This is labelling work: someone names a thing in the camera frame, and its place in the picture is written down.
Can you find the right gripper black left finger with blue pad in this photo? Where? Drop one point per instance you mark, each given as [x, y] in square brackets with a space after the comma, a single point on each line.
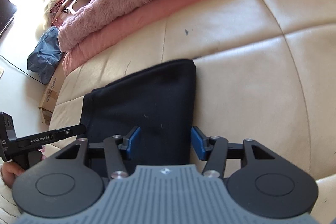
[73, 179]

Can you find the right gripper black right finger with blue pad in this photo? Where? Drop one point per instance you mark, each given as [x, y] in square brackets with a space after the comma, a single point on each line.
[259, 180]

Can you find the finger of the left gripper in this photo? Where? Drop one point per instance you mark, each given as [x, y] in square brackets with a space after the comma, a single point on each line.
[50, 136]

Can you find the black pants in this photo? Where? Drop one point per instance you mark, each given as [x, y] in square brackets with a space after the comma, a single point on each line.
[159, 100]

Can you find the person's left hand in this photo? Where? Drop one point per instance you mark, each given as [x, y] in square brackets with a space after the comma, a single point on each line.
[10, 171]

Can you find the cardboard box blue print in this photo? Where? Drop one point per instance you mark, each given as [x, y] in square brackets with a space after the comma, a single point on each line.
[50, 96]

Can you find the blue cloth bag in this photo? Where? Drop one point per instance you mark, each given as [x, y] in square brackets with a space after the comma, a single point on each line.
[46, 56]

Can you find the chair with clothes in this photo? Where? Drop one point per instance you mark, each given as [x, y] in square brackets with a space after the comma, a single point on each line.
[55, 12]

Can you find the black television screen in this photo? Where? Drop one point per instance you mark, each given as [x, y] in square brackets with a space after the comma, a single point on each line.
[7, 14]

